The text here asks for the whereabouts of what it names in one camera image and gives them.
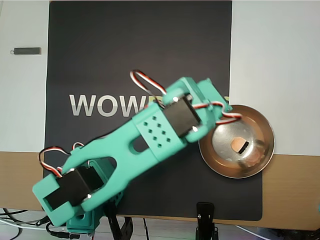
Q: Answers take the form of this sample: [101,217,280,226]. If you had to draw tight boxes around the teal gripper body black servo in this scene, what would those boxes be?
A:
[211,95,234,114]

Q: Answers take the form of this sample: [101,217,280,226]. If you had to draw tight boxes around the cork ball with black base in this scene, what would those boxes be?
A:
[231,136,250,155]

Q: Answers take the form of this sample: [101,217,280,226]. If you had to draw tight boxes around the teal robot base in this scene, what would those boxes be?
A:
[66,189,125,236]

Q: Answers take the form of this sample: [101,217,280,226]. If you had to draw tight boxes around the metal bowl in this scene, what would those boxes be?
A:
[198,103,275,180]

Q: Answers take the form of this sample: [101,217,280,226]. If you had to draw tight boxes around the white paper sheet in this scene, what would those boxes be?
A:
[228,1,320,157]
[0,1,50,153]

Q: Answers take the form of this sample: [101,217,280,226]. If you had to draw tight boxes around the black mat with WOWROBO print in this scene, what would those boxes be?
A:
[41,0,263,222]

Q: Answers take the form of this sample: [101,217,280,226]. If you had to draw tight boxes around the black clamp right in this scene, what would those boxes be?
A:
[195,201,219,240]

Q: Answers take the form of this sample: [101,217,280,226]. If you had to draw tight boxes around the black table clamp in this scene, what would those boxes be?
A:
[36,216,51,227]
[102,199,136,240]

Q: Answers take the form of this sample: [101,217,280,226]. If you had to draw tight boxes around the red white black servo wire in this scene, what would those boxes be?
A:
[129,70,168,96]
[38,146,73,179]
[192,101,244,126]

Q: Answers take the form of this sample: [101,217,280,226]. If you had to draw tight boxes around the white cable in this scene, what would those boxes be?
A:
[0,217,30,230]
[236,224,267,240]

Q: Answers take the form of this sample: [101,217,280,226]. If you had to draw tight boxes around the black power plug cable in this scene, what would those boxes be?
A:
[46,221,81,240]

